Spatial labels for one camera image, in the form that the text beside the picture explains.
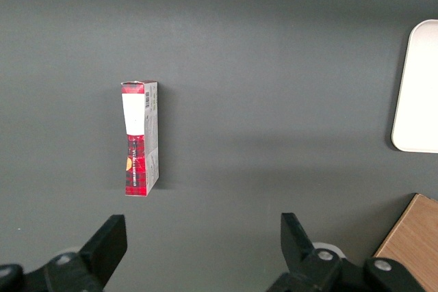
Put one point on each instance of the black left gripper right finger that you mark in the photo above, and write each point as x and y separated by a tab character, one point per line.
308	271

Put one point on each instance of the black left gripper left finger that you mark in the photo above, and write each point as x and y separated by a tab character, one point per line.
85	264

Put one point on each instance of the wooden drawer cabinet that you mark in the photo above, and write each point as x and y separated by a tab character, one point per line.
414	237

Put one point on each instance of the red plaid cardboard box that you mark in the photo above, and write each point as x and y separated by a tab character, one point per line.
137	169

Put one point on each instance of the cream rectangular tray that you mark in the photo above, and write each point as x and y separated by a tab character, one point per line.
421	93

